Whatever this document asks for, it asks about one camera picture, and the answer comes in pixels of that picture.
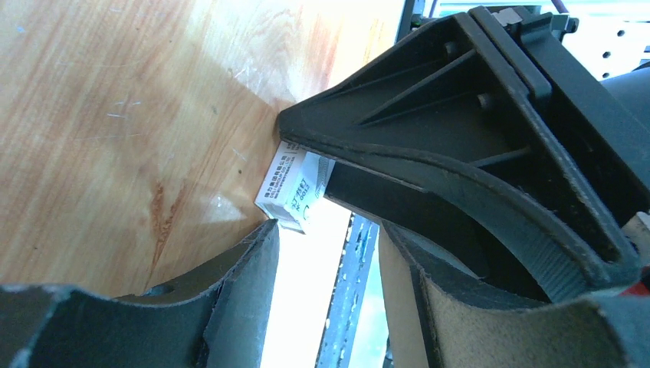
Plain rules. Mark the aluminium frame rail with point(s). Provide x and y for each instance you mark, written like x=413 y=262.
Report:
x=355 y=332

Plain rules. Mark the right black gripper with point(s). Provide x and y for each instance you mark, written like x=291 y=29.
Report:
x=490 y=112

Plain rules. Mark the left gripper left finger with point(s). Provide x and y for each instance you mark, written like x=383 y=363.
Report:
x=215 y=315

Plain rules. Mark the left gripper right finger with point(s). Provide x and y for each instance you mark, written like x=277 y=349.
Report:
x=441 y=315

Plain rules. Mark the white staples box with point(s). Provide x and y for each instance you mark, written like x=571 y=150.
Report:
x=294 y=186

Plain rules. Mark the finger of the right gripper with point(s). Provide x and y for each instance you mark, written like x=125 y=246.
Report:
x=437 y=220

